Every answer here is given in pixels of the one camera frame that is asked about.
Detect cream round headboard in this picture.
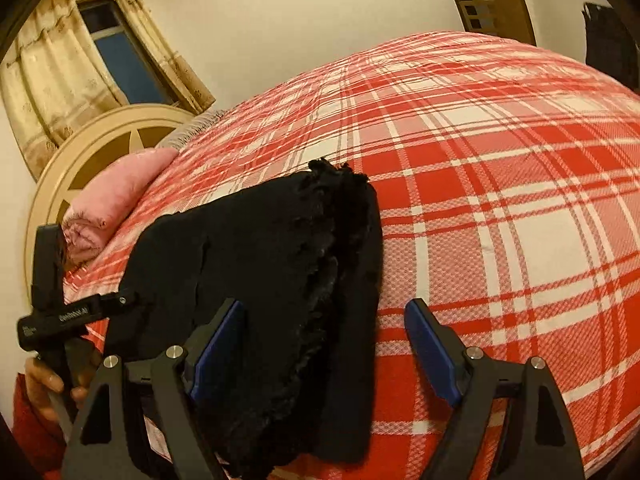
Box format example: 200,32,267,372
23,103,194,288

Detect black pants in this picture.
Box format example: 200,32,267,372
105,159,383,479

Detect red sleeve forearm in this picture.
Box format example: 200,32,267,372
12,374,66,479

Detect pink folded blanket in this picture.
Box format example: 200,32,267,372
62,148,178,266

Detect window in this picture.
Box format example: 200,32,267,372
79,0,178,105

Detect red plaid bed sheet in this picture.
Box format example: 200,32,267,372
65,32,639,479

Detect black bag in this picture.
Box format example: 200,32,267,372
582,2,639,92

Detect beige curtain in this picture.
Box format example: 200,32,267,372
1,0,215,179

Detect left hand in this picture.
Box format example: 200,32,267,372
25,350,102,424

